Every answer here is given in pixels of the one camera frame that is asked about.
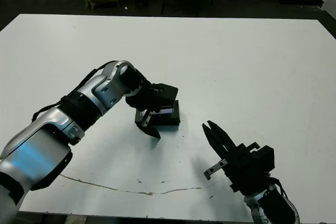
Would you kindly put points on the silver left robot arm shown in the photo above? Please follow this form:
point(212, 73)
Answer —
point(65, 121)

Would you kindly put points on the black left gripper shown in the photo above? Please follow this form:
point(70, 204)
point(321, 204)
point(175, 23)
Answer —
point(141, 100)

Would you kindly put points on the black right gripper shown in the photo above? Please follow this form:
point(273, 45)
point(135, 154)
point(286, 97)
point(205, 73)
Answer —
point(244, 169)

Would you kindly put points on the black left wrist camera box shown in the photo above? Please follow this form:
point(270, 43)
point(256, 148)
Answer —
point(166, 91)

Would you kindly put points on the black low ledge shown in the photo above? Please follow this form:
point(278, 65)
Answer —
point(299, 0)

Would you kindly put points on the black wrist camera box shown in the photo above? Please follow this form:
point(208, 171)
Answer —
point(166, 91)
point(265, 159)

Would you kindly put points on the black box lid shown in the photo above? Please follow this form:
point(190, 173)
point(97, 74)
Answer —
point(170, 117)

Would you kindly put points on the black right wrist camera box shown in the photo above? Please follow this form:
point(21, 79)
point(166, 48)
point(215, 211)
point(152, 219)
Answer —
point(265, 159)

